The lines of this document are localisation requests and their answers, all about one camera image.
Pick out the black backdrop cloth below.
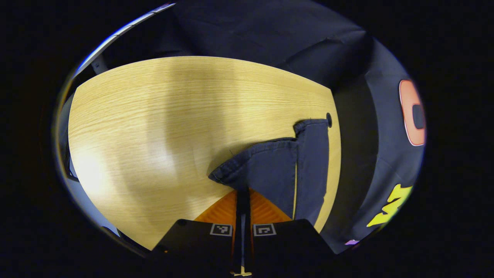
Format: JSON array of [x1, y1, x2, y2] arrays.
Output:
[[77, 0, 427, 255]]

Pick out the dark blue jeans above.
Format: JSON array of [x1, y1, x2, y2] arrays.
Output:
[[208, 118, 332, 232]]

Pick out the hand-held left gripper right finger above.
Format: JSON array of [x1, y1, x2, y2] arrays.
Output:
[[243, 187, 335, 277]]

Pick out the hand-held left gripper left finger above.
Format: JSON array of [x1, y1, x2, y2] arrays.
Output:
[[149, 187, 244, 276]]

